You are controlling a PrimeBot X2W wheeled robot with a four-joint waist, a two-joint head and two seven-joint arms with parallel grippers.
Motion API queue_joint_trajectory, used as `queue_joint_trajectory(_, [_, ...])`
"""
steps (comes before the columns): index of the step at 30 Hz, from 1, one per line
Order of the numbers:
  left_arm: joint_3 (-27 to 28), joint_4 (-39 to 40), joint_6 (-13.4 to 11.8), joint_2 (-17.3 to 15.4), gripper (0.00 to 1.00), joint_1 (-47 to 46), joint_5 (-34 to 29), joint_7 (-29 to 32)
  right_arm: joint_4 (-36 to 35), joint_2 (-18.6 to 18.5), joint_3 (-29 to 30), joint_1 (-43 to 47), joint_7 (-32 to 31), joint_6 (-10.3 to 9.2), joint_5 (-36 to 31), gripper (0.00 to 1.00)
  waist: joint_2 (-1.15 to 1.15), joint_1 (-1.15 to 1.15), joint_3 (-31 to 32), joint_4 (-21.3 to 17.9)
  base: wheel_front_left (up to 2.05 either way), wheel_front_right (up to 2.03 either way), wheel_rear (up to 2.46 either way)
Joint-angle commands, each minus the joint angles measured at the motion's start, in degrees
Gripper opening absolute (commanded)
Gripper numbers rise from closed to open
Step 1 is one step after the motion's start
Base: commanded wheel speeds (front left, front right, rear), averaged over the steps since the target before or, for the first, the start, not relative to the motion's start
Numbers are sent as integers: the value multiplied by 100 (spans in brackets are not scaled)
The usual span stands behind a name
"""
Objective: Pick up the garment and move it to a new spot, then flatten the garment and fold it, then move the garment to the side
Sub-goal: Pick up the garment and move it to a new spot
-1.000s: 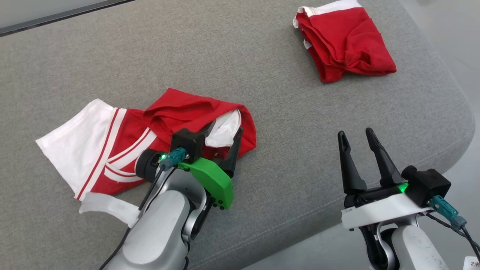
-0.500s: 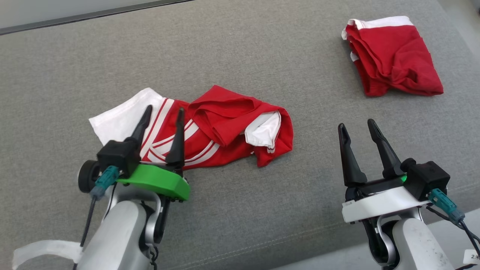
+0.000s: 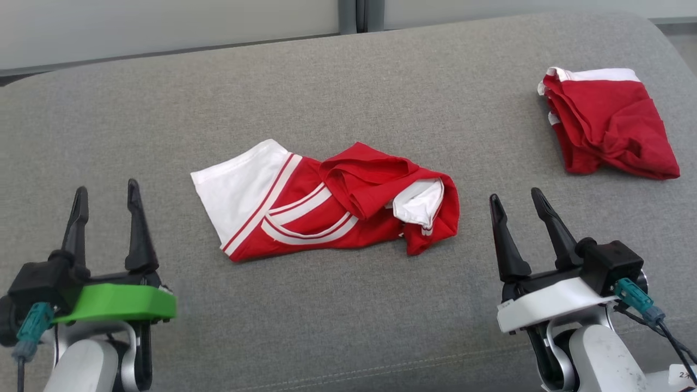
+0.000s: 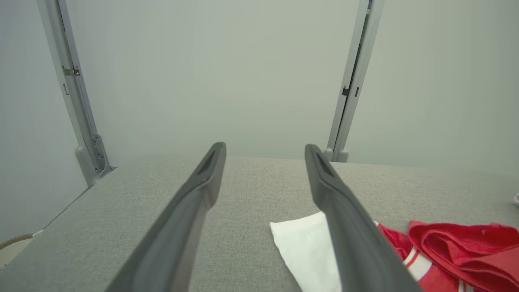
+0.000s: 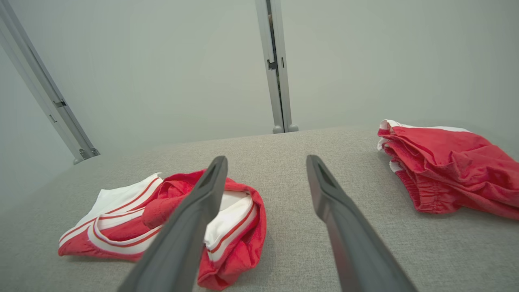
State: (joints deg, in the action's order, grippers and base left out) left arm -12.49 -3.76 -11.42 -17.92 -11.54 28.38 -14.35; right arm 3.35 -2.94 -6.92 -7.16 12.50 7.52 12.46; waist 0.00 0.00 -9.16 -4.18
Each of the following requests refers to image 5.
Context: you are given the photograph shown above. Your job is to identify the grey metal frame post with latch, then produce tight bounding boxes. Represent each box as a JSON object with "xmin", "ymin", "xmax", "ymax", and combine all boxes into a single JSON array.
[{"xmin": 255, "ymin": 0, "xmax": 299, "ymax": 134}]

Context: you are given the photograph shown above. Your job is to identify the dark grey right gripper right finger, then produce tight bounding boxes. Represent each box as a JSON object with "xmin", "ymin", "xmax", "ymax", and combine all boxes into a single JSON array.
[{"xmin": 307, "ymin": 155, "xmax": 418, "ymax": 292}]

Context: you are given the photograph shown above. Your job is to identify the red jersey with white trim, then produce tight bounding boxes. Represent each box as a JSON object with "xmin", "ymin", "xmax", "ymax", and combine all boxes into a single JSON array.
[{"xmin": 58, "ymin": 170, "xmax": 268, "ymax": 291}]

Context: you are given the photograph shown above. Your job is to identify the red shorts with white stripe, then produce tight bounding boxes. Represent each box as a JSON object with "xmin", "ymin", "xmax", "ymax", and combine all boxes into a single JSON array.
[{"xmin": 377, "ymin": 119, "xmax": 519, "ymax": 221}]

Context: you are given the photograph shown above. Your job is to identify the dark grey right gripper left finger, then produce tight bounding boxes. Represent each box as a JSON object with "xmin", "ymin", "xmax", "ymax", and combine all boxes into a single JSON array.
[{"xmin": 118, "ymin": 156, "xmax": 229, "ymax": 292}]

